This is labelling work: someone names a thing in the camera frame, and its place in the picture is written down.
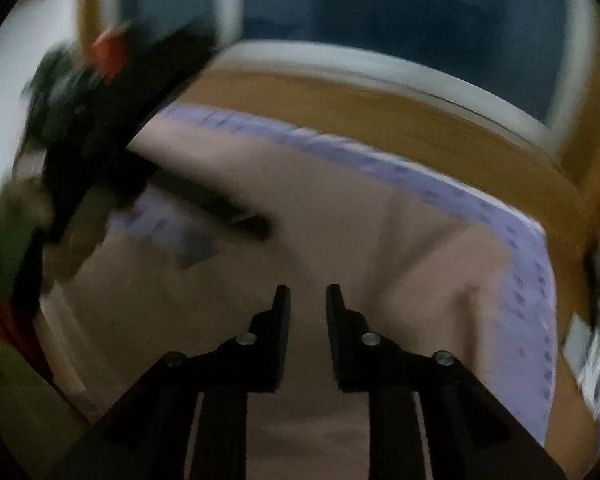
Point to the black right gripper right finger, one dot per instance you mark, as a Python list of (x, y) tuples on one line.
[(360, 357)]

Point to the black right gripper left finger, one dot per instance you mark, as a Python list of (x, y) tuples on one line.
[(254, 360)]

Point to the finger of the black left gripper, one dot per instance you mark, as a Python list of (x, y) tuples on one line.
[(217, 206)]

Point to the beige brown garment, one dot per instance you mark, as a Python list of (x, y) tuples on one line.
[(128, 305)]

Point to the purple polka dot bedsheet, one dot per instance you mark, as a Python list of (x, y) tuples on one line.
[(510, 269)]

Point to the red box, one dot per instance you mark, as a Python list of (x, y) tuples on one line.
[(109, 52)]

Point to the wooden window frame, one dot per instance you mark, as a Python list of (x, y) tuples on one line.
[(546, 168)]

